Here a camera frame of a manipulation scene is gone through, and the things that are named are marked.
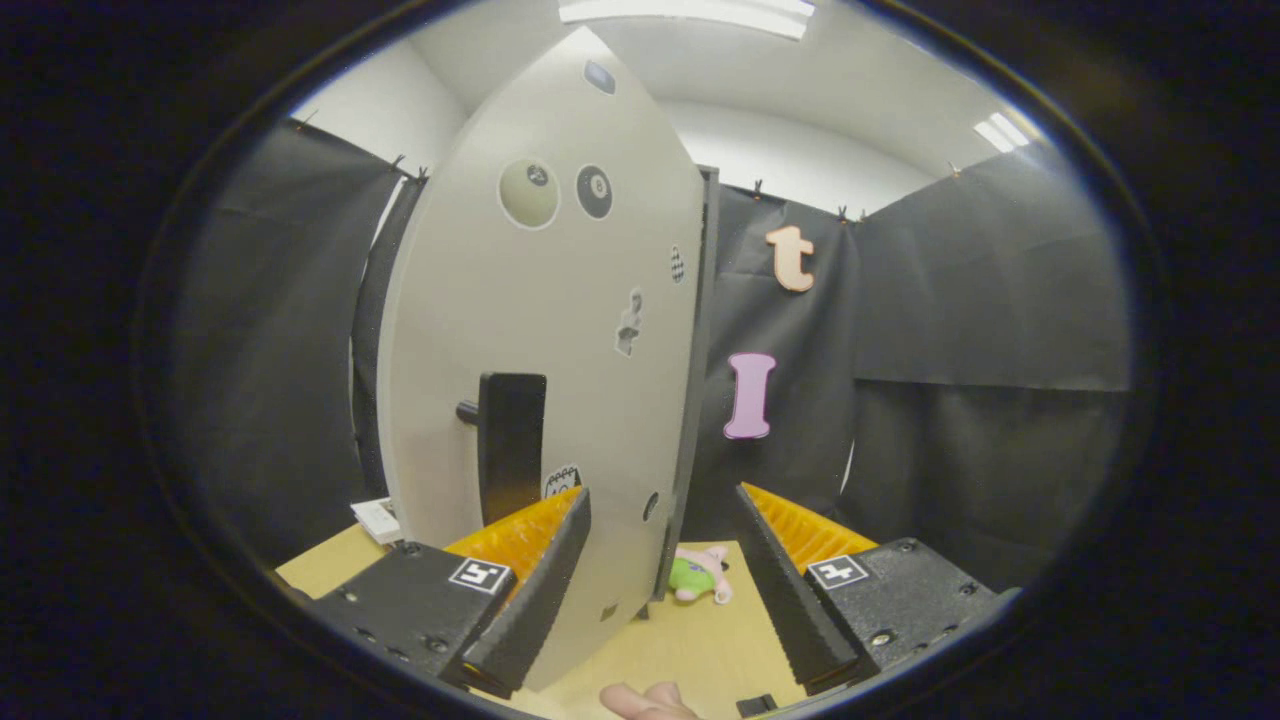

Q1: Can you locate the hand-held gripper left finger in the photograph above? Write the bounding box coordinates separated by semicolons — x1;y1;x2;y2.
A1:
300;486;593;701

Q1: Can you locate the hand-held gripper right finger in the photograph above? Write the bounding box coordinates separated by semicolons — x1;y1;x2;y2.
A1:
735;482;1023;696

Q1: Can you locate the light grey shoe cabinet door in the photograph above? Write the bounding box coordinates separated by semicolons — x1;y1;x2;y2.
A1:
377;27;708;693

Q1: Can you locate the pink green plush toy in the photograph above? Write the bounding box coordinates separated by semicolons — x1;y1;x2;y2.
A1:
668;545;734;606

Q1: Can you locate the stack of books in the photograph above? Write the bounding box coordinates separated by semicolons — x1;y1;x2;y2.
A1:
350;497;403;546

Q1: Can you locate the black backdrop cloth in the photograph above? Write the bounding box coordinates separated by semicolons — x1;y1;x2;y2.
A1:
165;118;1136;591

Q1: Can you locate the small ceiling light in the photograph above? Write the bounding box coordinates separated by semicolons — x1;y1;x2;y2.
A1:
973;112;1031;153

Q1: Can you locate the long ceiling light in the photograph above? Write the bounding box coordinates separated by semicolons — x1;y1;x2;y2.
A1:
558;0;816;41

